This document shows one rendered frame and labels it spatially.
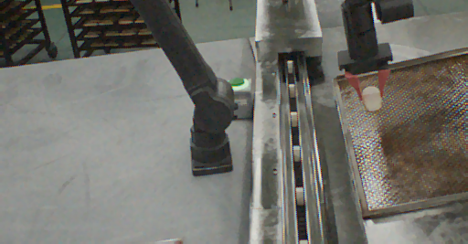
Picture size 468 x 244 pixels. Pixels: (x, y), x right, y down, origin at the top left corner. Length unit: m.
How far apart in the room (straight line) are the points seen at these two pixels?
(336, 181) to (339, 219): 0.12
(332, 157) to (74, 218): 0.53
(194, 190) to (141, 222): 0.13
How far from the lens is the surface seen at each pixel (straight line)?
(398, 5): 1.09
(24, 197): 1.26
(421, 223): 0.93
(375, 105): 1.15
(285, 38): 1.55
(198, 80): 1.11
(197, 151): 1.19
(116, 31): 3.65
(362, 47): 1.10
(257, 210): 1.01
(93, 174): 1.27
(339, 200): 1.10
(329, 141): 1.27
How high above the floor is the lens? 1.49
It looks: 29 degrees down
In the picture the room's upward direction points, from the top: 7 degrees counter-clockwise
